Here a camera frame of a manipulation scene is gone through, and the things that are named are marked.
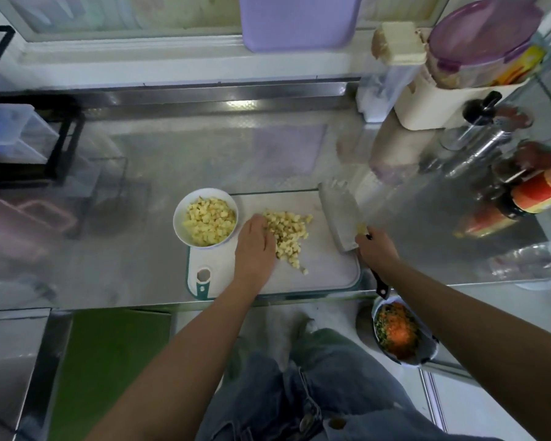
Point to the person's left hand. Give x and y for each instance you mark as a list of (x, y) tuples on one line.
[(254, 254)]

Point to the person's right hand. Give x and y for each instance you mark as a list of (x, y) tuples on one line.
[(376, 250)]

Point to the pile of diced potato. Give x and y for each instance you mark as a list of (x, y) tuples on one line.
[(289, 234)]

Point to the steel cleaver knife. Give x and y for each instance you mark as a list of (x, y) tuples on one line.
[(340, 216)]

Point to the white bowl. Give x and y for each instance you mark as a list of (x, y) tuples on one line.
[(179, 216)]

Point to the person's right forearm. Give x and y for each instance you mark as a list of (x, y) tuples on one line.
[(482, 353)]

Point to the person's left forearm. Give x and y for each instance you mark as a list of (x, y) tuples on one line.
[(170, 367)]

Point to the metal bowl with scraps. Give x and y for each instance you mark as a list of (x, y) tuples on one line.
[(399, 330)]

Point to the person's blue jeans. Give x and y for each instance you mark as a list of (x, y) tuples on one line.
[(294, 395)]

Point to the white cutting board green rim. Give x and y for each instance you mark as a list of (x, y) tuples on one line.
[(326, 266)]

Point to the cream plastic canister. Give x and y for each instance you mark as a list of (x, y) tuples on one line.
[(432, 105)]

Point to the clear plastic bottle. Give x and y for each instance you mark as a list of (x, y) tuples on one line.
[(533, 261)]

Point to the glass bottle black cap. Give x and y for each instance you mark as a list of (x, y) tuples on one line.
[(473, 119)]

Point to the sauce bottle red label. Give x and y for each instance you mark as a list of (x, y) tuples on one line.
[(537, 193)]

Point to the glass jar red lid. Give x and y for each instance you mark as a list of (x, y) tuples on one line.
[(523, 160)]

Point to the clear container cream lid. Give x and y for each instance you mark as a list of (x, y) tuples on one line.
[(387, 73)]

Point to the green mat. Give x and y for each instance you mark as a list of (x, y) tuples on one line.
[(106, 367)]

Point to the black metal rack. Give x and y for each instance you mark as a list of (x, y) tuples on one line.
[(64, 147)]

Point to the purple lid food container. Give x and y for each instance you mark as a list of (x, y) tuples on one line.
[(487, 41)]

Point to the purple plastic cutting board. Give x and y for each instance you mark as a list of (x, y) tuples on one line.
[(298, 21)]

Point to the pink kettle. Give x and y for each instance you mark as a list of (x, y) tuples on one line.
[(18, 220)]

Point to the steel bin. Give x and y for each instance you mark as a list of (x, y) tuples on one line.
[(14, 372)]

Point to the clear plastic storage box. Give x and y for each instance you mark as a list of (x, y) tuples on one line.
[(14, 133)]

